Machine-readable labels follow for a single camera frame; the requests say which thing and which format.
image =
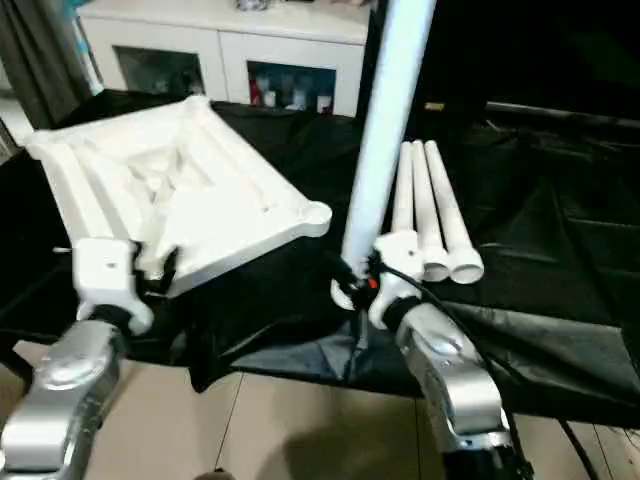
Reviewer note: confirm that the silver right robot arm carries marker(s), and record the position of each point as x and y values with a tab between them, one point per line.
450	370

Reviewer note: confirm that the white cabinet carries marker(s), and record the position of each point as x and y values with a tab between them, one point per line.
220	40

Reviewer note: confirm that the silver metal rail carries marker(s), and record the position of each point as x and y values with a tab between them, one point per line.
570	112

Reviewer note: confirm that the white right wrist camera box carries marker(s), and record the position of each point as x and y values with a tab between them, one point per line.
395	265

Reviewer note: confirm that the grey curtain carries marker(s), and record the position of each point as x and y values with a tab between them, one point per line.
40	55

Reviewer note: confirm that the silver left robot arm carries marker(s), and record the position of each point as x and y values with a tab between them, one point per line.
60	400

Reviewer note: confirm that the black mat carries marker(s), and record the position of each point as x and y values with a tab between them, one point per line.
500	280

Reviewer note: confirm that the white plastic table top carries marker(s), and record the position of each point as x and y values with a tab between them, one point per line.
170	190

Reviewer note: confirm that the gold label plate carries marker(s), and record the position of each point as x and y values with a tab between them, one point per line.
434	106

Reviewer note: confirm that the white plastic table leg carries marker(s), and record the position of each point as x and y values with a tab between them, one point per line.
452	220
385	130
403	190
428	220

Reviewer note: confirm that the red bottle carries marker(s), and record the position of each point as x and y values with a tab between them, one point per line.
256	95

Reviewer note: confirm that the white bottle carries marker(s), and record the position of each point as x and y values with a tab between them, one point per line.
298	98
323	102

